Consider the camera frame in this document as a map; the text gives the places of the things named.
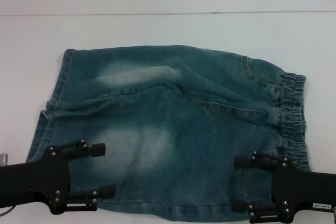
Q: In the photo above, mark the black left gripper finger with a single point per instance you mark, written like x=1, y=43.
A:
x=97, y=149
x=105, y=192

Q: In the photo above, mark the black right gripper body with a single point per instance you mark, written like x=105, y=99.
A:
x=302, y=190

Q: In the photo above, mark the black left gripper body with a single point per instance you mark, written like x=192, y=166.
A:
x=39, y=179

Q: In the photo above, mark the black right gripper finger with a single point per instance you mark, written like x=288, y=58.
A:
x=244, y=162
x=240, y=206

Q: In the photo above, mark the blue denim shorts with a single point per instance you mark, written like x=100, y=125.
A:
x=170, y=119

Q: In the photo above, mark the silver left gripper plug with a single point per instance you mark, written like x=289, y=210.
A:
x=3, y=159

